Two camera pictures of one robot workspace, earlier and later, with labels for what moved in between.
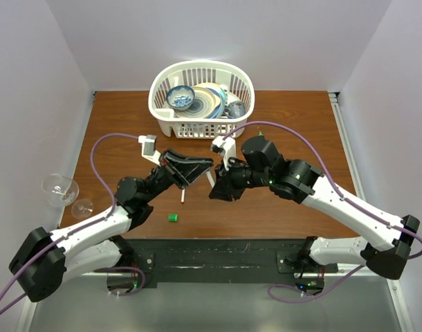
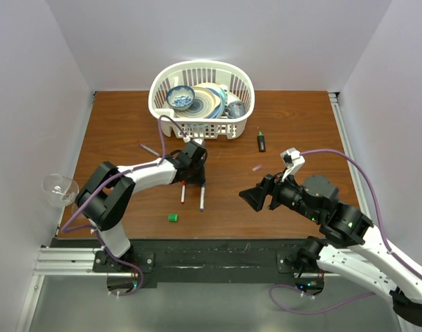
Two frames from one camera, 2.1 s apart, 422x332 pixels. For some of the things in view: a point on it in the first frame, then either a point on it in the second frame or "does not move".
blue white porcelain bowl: [180, 97] does not move
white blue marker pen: [210, 178] → [202, 198]
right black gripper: [226, 187] → [270, 185]
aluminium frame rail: [334, 97] does not move
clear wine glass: [62, 191] does not move
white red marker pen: [182, 196] does not move
